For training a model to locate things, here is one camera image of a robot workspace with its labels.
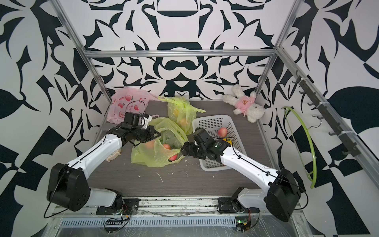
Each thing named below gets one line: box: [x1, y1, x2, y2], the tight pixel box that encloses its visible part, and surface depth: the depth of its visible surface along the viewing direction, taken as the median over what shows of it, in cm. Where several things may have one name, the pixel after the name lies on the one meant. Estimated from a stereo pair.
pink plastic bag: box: [107, 87, 161, 124], surface depth 116 cm
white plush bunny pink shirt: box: [222, 84, 266, 124], surface depth 111 cm
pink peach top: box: [217, 127, 228, 138], surface depth 98 cm
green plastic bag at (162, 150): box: [130, 117, 189, 168], surface depth 85 cm
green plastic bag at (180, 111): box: [157, 95, 207, 135], surface depth 98 cm
